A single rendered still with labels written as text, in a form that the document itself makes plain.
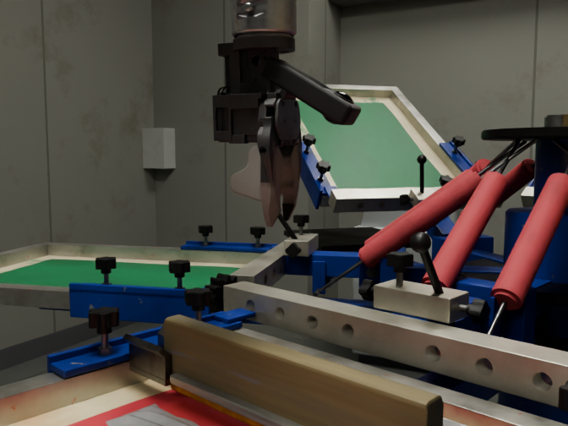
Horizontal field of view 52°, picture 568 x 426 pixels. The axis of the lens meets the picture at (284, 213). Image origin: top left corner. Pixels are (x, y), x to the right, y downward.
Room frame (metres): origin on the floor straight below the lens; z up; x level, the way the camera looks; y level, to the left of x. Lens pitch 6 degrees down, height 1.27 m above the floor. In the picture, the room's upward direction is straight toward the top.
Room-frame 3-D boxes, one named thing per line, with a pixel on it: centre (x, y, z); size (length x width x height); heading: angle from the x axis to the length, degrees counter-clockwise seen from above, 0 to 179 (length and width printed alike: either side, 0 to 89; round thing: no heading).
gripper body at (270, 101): (0.69, 0.03, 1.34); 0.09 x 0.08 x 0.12; 68
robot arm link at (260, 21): (0.68, 0.02, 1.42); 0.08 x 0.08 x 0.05
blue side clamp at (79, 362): (0.83, 0.19, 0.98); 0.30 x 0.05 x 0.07; 137
